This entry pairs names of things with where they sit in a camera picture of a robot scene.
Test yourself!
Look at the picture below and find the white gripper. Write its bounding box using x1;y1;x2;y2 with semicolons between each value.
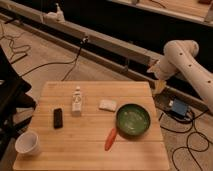
147;60;167;95

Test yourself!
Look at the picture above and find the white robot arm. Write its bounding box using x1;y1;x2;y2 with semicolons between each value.
147;40;213;113

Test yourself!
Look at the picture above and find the blue power box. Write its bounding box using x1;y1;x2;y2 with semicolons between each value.
171;99;188;117

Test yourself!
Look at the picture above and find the green bowl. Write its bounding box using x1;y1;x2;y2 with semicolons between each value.
116;103;151;137

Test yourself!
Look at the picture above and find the white sponge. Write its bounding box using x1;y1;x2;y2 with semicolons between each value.
99;99;117;112

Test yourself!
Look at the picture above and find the white bottle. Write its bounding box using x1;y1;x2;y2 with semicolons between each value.
72;86;82;117

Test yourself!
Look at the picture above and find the black rectangular block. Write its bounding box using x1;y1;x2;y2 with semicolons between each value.
53;108;63;129

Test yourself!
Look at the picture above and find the black chair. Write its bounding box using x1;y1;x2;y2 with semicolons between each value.
0;46;36;161

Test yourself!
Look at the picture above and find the black cable right floor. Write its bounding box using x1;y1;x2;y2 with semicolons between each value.
157;108;213;171

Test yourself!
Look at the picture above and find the black floor cable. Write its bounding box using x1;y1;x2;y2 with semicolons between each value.
19;37;90;82

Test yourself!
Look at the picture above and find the white clamp on rail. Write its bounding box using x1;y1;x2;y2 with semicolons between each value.
44;3;65;22

